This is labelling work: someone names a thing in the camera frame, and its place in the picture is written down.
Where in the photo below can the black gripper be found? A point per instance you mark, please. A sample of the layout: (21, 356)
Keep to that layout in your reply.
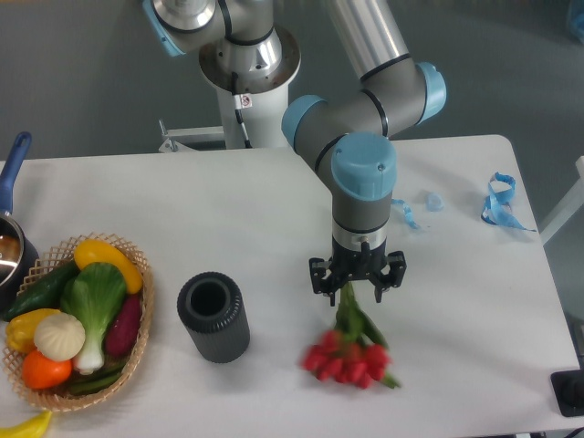
(383, 271)

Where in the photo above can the red tulip bouquet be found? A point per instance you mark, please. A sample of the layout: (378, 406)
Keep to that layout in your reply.
(354, 351)

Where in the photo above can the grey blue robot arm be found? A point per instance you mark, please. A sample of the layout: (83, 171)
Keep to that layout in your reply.
(348, 146)

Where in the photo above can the small blue ribbon strip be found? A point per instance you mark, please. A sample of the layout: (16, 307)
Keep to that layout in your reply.
(407, 213)

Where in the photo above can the clear plastic piece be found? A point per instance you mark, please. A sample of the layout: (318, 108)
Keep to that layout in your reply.
(434, 202)

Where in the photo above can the dark grey ribbed vase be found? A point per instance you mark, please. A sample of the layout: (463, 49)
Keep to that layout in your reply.
(210, 305)

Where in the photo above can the blue ribbon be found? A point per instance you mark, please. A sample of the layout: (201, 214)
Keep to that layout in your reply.
(497, 210)

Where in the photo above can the black device at edge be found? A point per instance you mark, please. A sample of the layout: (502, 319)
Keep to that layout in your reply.
(568, 390)

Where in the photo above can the purple sweet potato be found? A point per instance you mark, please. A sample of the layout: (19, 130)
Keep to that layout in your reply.
(123, 332)

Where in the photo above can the green bok choy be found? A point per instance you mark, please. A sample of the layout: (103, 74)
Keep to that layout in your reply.
(95, 298)

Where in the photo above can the green beans in basket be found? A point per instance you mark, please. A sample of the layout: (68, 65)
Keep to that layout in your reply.
(95, 382)

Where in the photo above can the white steamed bun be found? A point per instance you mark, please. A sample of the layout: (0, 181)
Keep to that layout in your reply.
(59, 337)

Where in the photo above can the dark green cucumber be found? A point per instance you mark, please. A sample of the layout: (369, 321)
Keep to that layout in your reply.
(43, 293)

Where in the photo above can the woven wicker basket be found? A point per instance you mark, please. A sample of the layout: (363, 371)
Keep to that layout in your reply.
(61, 399)

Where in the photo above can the blue object at corner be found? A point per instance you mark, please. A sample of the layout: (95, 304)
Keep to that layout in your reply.
(575, 19)

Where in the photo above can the orange fruit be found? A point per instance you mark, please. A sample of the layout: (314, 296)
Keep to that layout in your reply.
(40, 372)

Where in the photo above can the yellow bell pepper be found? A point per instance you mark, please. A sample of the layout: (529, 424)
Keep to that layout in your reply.
(20, 330)

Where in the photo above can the yellow banana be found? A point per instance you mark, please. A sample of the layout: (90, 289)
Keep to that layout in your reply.
(34, 427)

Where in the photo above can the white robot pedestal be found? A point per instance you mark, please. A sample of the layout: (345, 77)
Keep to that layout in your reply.
(251, 85)

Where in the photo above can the white furniture frame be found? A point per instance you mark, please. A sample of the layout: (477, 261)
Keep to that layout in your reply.
(570, 203)

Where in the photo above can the blue handled saucepan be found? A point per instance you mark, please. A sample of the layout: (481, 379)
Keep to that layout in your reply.
(18, 254)

